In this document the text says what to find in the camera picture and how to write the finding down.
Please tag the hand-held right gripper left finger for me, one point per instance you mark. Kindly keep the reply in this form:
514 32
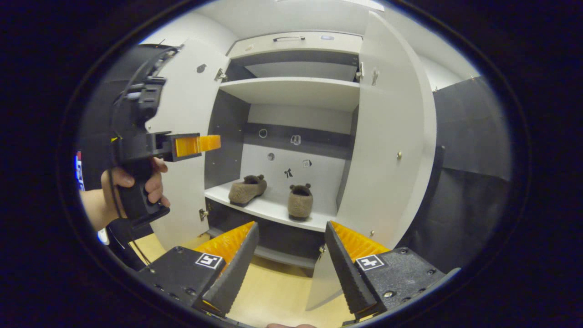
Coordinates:
237 269

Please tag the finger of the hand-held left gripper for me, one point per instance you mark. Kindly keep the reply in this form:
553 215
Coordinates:
182 146

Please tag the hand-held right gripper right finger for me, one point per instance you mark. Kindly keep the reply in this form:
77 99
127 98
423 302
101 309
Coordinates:
348 269

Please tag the grey shoe cabinet door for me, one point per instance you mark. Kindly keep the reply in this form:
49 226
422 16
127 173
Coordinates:
186 91
391 114

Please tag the brown fuzzy shoe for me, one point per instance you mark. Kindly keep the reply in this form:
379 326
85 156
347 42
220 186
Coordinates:
300 202
247 190

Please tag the grey shoe cabinet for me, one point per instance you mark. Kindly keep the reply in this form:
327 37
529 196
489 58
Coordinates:
319 175

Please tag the grey cabinet shelf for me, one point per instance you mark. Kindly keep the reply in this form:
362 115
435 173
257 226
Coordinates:
296 91
273 209

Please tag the black backdrop cloth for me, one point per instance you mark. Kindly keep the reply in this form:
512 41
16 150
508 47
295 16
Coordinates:
469 182

